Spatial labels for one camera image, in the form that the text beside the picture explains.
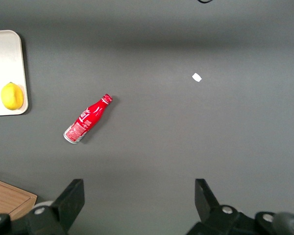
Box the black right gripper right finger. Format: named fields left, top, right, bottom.
left=186, top=178, right=258, bottom=235

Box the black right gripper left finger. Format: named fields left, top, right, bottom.
left=26, top=178, right=86, bottom=235

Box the beige plastic tray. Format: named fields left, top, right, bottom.
left=0, top=29, right=29, bottom=117

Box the oak wooden drawer cabinet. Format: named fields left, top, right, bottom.
left=0, top=176, right=38, bottom=221

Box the red cola bottle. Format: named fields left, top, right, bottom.
left=63, top=94, right=113, bottom=144

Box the yellow lemon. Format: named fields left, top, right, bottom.
left=0, top=82, right=25, bottom=111

